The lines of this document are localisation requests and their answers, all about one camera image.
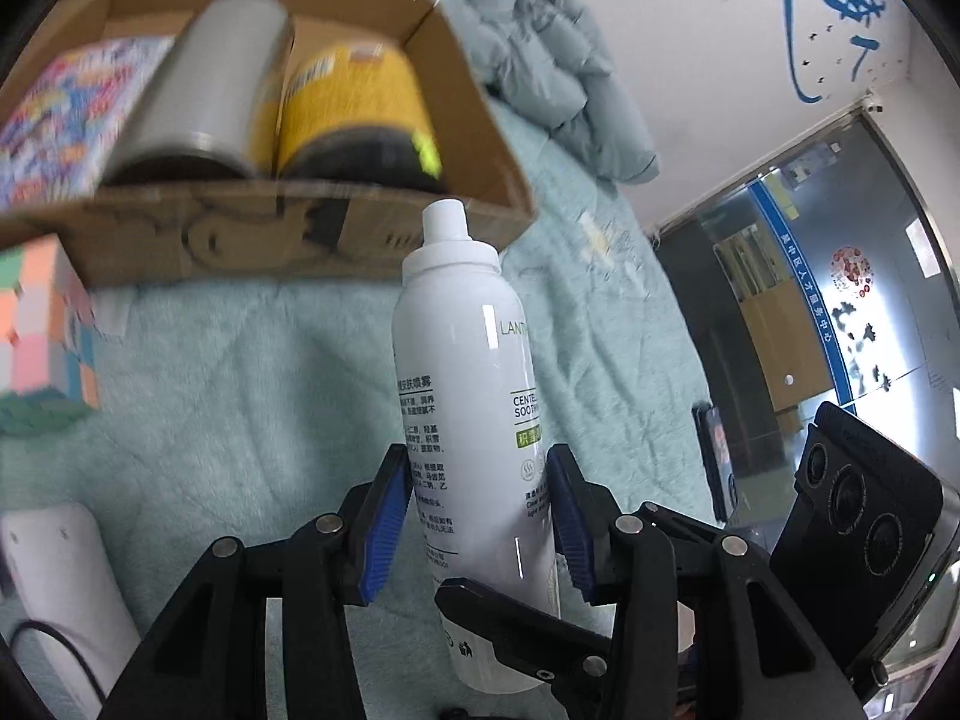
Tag white plastic device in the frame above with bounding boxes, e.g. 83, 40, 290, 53
2, 502, 140, 718

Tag white spray bottle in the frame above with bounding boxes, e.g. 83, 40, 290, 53
390, 196, 563, 698

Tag pastel rubiks cube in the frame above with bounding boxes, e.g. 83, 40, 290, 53
0, 234, 99, 436

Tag light green quilted blanket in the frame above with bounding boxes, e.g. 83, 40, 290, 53
2, 104, 713, 628

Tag brown cardboard box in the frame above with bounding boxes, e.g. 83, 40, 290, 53
2, 0, 537, 286

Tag colourful cartoon book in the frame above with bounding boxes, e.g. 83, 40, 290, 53
2, 36, 174, 210

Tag silver metal can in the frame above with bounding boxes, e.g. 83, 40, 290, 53
103, 0, 293, 185

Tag yellow labelled dark jar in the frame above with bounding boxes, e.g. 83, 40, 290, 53
277, 39, 444, 193

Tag light blue puffer jacket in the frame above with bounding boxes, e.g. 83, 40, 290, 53
434, 0, 661, 185

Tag black cable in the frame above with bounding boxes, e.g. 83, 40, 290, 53
6, 616, 109, 706

